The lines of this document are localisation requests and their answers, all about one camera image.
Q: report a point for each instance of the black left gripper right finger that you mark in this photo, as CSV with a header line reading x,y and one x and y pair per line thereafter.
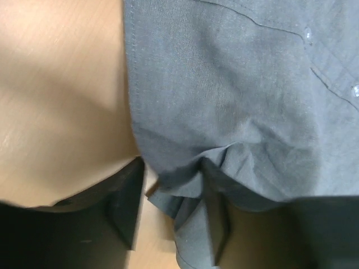
x,y
214,186

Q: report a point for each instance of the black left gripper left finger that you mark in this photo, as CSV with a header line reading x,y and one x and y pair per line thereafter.
x,y
121,193

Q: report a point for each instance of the grey long sleeve shirt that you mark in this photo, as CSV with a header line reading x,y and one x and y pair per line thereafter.
x,y
268,91

